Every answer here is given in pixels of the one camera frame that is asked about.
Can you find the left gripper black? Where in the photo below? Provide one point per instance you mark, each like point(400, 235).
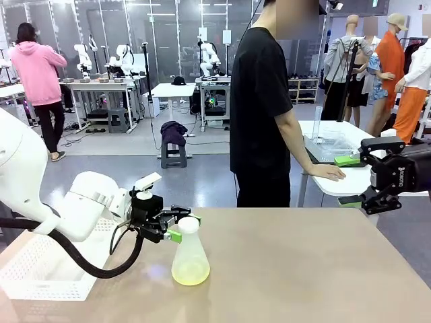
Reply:
point(148, 215)

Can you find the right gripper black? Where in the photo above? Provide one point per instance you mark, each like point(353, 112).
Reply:
point(400, 175)

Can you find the translucent plastic conical flask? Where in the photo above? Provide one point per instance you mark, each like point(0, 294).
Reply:
point(190, 262)

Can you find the translucent plastic graduated cylinder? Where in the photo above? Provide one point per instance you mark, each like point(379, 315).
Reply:
point(317, 124)

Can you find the pink hoodie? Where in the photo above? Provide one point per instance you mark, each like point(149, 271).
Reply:
point(37, 74)

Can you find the person's right forearm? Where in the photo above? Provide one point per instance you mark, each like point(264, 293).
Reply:
point(298, 153)

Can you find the white robot arm on rack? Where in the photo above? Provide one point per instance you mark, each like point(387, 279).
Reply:
point(207, 60)

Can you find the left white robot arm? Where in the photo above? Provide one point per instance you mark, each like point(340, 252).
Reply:
point(84, 198)

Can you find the person's right hand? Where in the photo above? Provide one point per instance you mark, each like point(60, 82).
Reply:
point(326, 171)

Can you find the clear plastic beaker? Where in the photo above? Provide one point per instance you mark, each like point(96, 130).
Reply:
point(336, 141)

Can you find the grey plastic stool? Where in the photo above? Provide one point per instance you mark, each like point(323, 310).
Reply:
point(173, 156)

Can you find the dark purple garment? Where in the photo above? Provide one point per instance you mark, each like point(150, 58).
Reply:
point(173, 131)

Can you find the mannequin in orange trousers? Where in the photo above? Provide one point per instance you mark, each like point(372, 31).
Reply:
point(409, 107)

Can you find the wooden shoe shelf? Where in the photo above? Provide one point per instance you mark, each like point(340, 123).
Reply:
point(303, 89)

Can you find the black tripod stand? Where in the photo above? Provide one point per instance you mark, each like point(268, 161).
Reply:
point(350, 70)

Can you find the grey step stool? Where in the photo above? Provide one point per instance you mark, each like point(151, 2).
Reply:
point(118, 121)

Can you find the white computer case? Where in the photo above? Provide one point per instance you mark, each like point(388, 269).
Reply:
point(151, 105)

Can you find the person in black t-shirt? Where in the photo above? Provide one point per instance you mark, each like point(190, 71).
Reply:
point(256, 101)

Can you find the mannequin in grey shirt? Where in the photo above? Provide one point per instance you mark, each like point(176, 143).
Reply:
point(336, 57)

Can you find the mannequin in orange robe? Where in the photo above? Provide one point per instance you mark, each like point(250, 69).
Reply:
point(390, 60)

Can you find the metal equipment rack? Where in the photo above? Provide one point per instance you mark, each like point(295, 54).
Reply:
point(215, 101)

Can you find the white standing desk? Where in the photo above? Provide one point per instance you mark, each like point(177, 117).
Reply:
point(173, 89)

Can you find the black baseball cap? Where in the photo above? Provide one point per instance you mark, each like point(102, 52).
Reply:
point(178, 80)

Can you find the person with long dark hair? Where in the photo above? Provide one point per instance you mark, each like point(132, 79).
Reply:
point(52, 128)

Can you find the white lab workbench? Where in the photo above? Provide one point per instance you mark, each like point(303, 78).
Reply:
point(101, 84)

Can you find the small white lab robot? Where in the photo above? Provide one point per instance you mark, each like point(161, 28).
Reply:
point(83, 55)

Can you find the white background table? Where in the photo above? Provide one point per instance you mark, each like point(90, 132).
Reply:
point(10, 90)

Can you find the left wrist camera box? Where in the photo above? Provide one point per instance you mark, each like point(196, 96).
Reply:
point(148, 180)

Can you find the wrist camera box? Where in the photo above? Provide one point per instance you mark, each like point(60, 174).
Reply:
point(148, 180)
point(392, 133)

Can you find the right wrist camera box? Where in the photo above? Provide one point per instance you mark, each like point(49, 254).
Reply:
point(392, 133)

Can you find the black camera stand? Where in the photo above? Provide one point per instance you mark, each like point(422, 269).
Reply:
point(147, 74)

